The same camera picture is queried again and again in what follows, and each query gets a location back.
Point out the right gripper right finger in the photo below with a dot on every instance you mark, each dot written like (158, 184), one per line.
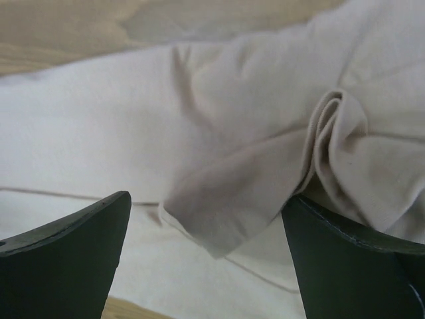
(347, 270)

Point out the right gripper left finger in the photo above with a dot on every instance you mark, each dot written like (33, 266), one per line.
(65, 269)

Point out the beige t-shirt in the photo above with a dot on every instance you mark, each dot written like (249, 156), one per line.
(212, 137)

